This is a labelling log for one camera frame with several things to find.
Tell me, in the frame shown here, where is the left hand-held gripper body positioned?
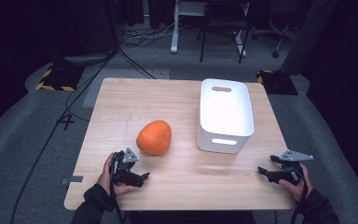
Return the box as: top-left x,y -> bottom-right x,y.
109,147 -> 145,189

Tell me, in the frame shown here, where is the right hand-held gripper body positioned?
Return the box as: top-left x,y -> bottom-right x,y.
267,149 -> 315,187

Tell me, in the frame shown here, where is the orange grapefruit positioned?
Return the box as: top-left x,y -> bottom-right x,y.
135,119 -> 172,157

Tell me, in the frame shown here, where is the white plastic bin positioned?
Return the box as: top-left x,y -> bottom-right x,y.
196,77 -> 255,155

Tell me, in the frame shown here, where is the person's right hand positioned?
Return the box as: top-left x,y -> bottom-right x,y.
278,162 -> 314,203

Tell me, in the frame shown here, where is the person's left hand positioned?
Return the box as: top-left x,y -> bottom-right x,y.
96,152 -> 136,197

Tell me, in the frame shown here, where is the grey tape strip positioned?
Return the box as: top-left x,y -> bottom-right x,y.
61,175 -> 85,187

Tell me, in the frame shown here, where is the office chair wheeled base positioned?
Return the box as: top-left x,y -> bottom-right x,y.
251,17 -> 296,59

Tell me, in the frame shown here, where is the grey slanted column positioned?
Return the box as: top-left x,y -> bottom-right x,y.
280,0 -> 338,76

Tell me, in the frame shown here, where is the black metal chair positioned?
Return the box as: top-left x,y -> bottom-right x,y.
197,0 -> 252,64

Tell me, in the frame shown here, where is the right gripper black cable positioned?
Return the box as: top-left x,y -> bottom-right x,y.
290,170 -> 310,224

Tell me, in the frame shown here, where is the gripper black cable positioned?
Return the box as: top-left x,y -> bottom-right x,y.
290,170 -> 310,224
109,181 -> 126,224

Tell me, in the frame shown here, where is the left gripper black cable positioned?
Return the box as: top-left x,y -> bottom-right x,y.
109,181 -> 126,224

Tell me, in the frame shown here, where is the black yellow striped base plate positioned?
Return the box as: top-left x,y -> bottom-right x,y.
35,63 -> 86,92
255,69 -> 299,96

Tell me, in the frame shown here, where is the long black floor cable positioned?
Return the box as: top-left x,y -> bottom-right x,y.
9,49 -> 119,224

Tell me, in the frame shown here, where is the bundle of floor cables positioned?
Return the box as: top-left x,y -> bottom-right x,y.
119,21 -> 176,49

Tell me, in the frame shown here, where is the white desk frame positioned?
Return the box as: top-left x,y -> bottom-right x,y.
170,0 -> 248,59

